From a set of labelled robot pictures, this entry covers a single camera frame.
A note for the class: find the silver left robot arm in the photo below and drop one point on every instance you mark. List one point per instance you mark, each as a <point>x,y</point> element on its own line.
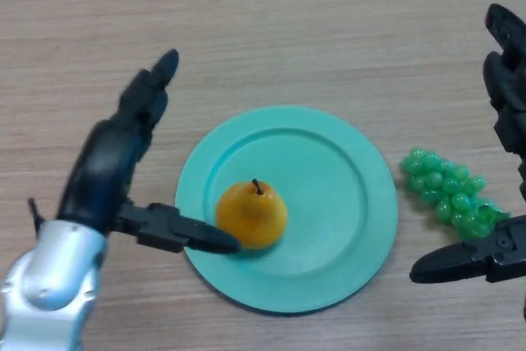
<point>49,277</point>

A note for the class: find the green grape bunch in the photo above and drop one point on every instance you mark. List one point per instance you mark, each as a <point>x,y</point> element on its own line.
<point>452,199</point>

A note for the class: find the yellow pear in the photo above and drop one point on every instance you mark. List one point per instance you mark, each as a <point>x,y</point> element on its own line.
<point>255,215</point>

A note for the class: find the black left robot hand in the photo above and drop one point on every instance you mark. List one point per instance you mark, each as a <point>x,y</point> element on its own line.
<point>102,170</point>

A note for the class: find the green round plate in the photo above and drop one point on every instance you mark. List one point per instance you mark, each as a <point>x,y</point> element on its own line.
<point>328,186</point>

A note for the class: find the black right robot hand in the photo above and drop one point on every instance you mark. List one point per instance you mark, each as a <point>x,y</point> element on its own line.
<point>509,92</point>

